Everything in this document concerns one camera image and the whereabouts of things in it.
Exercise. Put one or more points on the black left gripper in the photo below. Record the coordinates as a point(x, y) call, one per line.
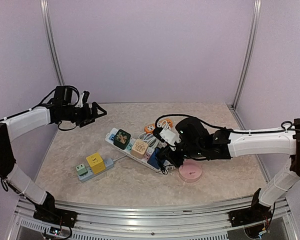
point(94, 114)

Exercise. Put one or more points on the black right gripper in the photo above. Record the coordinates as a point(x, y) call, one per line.
point(177, 161)

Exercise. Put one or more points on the long white power strip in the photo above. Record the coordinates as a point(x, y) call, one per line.
point(109, 139)

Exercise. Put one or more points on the blue cube adapter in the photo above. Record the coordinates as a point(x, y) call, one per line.
point(153, 159)

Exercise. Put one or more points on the black charger plug with cable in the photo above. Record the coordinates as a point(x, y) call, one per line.
point(161, 156)

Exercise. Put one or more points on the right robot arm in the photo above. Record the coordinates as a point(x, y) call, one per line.
point(229, 143)

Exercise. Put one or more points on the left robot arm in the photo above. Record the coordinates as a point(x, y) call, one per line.
point(12, 128)

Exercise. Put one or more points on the pink round socket hub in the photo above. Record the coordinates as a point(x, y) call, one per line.
point(190, 171)

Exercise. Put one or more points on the light green plug adapter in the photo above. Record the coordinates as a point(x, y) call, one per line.
point(81, 170)

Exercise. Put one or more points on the dark green cube adapter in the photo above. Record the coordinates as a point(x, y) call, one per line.
point(121, 139)

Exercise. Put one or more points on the yellow cube adapter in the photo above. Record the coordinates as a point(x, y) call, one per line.
point(96, 163)

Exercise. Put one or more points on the orange power strip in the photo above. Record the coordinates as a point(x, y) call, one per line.
point(149, 128)

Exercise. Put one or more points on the beige cube adapter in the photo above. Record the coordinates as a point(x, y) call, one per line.
point(139, 148)

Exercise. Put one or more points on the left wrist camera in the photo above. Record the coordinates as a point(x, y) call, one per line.
point(83, 98)

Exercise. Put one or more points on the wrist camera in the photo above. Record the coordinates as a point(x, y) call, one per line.
point(83, 98)
point(166, 136)

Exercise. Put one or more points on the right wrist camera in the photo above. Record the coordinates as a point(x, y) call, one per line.
point(166, 136)

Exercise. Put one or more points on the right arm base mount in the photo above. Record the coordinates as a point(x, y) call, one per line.
point(253, 214)

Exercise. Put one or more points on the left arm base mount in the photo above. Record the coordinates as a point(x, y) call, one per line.
point(58, 216)

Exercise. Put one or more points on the aluminium front rail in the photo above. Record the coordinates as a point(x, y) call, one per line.
point(209, 221)

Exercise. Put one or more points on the right aluminium frame post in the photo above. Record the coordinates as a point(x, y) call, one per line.
point(248, 53)

